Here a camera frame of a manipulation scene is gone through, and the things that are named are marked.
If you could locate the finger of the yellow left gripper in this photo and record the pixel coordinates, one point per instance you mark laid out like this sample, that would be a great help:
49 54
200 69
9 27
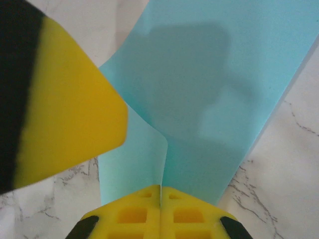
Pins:
69 112

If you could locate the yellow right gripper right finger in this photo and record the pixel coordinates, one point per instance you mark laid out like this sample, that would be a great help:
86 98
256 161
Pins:
194 219

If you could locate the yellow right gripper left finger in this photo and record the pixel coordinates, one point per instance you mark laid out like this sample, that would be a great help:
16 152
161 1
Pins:
129 219

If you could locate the teal square paper sheet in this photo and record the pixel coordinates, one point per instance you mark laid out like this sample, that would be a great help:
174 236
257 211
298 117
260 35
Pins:
199 74

